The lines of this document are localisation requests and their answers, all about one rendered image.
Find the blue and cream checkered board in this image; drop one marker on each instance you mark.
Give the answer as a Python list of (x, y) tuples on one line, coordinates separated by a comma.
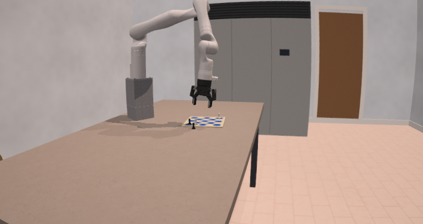
[(205, 122)]

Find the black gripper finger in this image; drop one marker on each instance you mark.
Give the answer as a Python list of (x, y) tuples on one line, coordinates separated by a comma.
[(211, 98), (193, 88)]

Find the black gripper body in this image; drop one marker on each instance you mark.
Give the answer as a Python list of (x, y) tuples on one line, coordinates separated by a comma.
[(203, 84)]

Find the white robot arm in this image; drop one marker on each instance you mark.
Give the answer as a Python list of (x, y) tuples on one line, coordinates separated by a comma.
[(208, 45)]

